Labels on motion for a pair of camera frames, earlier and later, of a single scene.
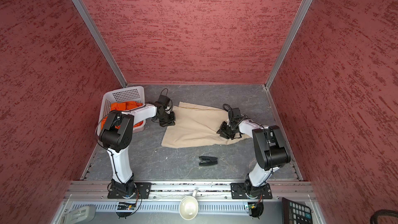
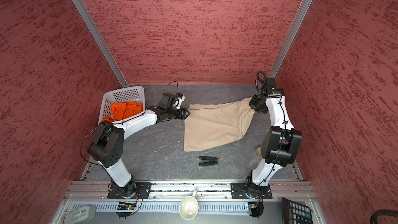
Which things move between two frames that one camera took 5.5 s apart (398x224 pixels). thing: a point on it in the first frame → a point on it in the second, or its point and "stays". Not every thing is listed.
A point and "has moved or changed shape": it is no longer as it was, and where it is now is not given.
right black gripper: x=222 y=131 → x=252 y=104
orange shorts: x=123 y=106 stays
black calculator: x=294 y=212 stays
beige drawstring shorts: x=196 y=125 has moved or changed shape
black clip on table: x=205 y=160 stays
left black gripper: x=170 y=122 → x=182 y=115
